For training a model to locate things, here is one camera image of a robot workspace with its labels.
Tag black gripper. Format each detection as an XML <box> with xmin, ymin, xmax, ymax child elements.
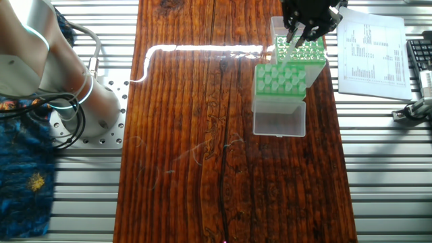
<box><xmin>281</xmin><ymin>0</ymin><xmax>340</xmax><ymax>49</ymax></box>

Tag clear box with green rack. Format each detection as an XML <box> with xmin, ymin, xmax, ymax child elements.
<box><xmin>251</xmin><ymin>63</ymin><xmax>308</xmax><ymax>138</ymax></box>
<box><xmin>269</xmin><ymin>16</ymin><xmax>327</xmax><ymax>87</ymax></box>

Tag printed white paper sheet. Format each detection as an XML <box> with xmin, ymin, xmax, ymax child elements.
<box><xmin>336</xmin><ymin>6</ymin><xmax>413</xmax><ymax>101</ymax></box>

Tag black keyboard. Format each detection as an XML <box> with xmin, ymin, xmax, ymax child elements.
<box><xmin>406</xmin><ymin>38</ymin><xmax>432</xmax><ymax>74</ymax></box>

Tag brown wooden board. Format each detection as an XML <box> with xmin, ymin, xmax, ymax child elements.
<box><xmin>113</xmin><ymin>0</ymin><xmax>358</xmax><ymax>243</ymax></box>

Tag blue starry painted cloth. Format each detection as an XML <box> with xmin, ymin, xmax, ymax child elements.
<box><xmin>0</xmin><ymin>6</ymin><xmax>76</xmax><ymax>241</ymax></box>

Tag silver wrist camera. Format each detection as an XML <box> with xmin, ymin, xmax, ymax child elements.
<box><xmin>327</xmin><ymin>5</ymin><xmax>344</xmax><ymax>26</ymax></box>

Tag silver camera on stand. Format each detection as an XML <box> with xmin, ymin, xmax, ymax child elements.
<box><xmin>417</xmin><ymin>69</ymin><xmax>432</xmax><ymax>99</ymax></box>

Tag aluminium camera bracket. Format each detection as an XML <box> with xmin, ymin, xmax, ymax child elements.
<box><xmin>391</xmin><ymin>97</ymin><xmax>432</xmax><ymax>122</ymax></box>

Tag grey robot cable with connector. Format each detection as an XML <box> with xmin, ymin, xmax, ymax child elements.
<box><xmin>67</xmin><ymin>22</ymin><xmax>103</xmax><ymax>78</ymax></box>

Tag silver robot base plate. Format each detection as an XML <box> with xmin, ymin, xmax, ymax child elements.
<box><xmin>49</xmin><ymin>76</ymin><xmax>128</xmax><ymax>150</ymax></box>

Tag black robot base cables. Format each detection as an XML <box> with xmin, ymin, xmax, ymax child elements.
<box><xmin>0</xmin><ymin>93</ymin><xmax>87</xmax><ymax>150</ymax></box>

